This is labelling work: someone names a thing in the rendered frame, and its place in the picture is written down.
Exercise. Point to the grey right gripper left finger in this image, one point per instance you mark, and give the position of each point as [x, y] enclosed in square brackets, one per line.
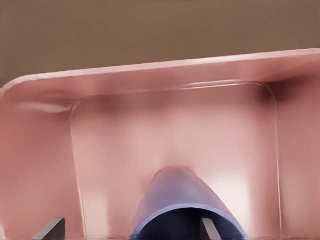
[51, 228]

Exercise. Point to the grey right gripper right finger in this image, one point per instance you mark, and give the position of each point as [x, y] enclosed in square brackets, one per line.
[211, 230]

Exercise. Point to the blue cup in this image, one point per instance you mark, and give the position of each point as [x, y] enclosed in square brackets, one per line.
[172, 190]

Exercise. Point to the pink plastic box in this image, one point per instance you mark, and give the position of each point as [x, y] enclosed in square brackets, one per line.
[175, 120]

